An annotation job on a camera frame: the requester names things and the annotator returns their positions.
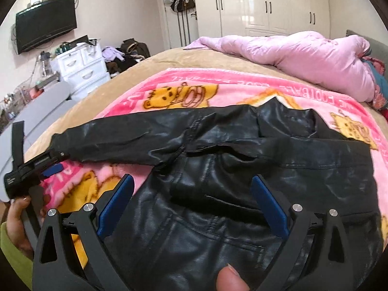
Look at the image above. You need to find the purple garment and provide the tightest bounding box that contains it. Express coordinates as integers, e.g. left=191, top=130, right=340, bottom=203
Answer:
left=102, top=46, right=125, bottom=63

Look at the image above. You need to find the dark brown bag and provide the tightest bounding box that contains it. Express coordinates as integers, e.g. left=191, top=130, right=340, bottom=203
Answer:
left=121, top=38, right=151, bottom=59

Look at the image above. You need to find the pink quilt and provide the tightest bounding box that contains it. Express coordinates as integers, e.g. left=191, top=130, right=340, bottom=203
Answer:
left=183, top=31, right=378, bottom=103

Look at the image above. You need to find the white glossy wardrobe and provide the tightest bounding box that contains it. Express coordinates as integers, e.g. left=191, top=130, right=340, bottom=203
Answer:
left=192, top=0, right=331, bottom=38

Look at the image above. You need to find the person's right hand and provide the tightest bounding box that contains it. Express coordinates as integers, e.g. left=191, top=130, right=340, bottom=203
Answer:
left=216, top=264, right=251, bottom=291

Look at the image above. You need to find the blue garment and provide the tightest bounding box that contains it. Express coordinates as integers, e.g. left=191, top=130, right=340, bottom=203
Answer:
left=363, top=60, right=386, bottom=83

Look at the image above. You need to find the person's left hand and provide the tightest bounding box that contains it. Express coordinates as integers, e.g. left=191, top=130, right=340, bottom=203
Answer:
left=5, top=196, right=34, bottom=259

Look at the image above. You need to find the grey desk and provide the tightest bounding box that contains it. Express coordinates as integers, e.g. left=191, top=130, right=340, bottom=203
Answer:
left=0, top=80, right=78, bottom=170

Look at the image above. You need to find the white drawer chest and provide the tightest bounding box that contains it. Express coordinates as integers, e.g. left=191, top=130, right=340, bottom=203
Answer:
left=50, top=42, right=111, bottom=100

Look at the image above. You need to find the black leather jacket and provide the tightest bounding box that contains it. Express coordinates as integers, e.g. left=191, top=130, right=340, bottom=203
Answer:
left=48, top=97, right=384, bottom=291

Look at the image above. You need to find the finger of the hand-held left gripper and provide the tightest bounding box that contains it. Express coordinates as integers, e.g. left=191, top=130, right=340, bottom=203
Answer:
left=41, top=163, right=65, bottom=179
left=30, top=150, right=71, bottom=167

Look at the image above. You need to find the white door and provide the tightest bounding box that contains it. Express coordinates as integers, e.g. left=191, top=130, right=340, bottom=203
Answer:
left=161, top=0, right=199, bottom=49

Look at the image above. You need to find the person's left forearm green sleeve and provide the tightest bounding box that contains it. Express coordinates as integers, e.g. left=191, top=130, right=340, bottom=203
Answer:
left=0, top=221, right=33, bottom=290

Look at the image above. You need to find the pile of dark clothes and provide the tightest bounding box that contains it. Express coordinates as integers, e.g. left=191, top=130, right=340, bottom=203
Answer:
left=106, top=55, right=140, bottom=77

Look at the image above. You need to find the black wall television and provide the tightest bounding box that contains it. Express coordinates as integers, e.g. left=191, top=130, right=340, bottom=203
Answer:
left=15, top=0, right=78, bottom=55

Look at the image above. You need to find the bed with beige sheet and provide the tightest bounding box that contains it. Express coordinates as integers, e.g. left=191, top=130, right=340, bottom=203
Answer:
left=24, top=45, right=376, bottom=164

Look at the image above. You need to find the red floral cloth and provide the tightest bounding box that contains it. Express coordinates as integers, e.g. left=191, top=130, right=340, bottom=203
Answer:
left=370, top=56, right=388, bottom=112

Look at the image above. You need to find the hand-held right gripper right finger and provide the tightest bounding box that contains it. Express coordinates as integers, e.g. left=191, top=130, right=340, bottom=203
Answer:
left=251, top=175, right=355, bottom=291

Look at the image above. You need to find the group of small desk clutter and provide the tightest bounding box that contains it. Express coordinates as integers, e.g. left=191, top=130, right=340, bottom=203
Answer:
left=0, top=73, right=61, bottom=123

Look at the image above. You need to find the group of bottles and jars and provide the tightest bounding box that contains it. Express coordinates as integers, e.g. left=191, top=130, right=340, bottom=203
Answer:
left=39, top=35, right=98, bottom=59

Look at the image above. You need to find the pink bear printed blanket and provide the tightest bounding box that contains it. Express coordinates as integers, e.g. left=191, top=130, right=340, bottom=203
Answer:
left=39, top=67, right=388, bottom=273

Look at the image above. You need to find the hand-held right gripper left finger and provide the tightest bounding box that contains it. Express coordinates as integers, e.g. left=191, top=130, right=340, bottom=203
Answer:
left=33, top=174, right=135, bottom=291

